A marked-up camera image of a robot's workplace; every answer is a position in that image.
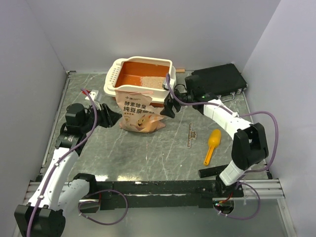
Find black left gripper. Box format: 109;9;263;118
80;101;122;133

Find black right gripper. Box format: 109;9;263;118
160;86;194;119

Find pink cat litter bag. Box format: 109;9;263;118
116;90;165;133

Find yellow plastic scoop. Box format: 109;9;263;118
203;129;221;166

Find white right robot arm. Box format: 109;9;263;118
160;74;269;197

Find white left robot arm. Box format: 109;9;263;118
14;103;122;237

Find cream orange litter box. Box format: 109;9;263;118
104;56;177;107

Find black hard case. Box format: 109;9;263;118
186;63;247;96

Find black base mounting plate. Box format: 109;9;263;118
82;180;244;210

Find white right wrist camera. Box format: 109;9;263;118
162;77;174;90

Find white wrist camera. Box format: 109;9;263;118
82;90;101;103
162;77;174;90

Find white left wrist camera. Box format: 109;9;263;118
82;90;101;103

